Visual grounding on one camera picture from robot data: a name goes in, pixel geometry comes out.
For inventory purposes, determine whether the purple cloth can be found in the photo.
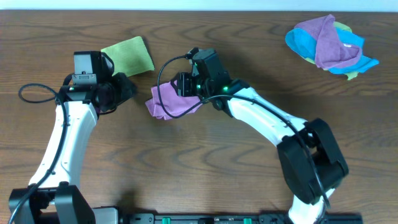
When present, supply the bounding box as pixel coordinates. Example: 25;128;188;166
294;14;362;69
145;82;200;120

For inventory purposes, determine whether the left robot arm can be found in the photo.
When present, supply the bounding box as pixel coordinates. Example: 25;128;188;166
9;51;136;223

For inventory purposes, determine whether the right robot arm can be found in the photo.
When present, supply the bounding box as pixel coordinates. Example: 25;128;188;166
172;47;349;223

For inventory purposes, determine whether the folded green cloth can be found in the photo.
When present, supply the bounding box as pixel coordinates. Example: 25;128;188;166
101;36;155;77

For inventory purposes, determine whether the blue cloth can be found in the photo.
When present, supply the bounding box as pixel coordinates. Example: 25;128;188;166
285;28;379;79

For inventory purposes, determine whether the yellow-green cloth under pile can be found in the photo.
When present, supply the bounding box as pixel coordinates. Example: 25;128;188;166
302;21;359;80

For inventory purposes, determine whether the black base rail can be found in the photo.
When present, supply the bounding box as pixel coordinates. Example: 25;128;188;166
119;212;364;224

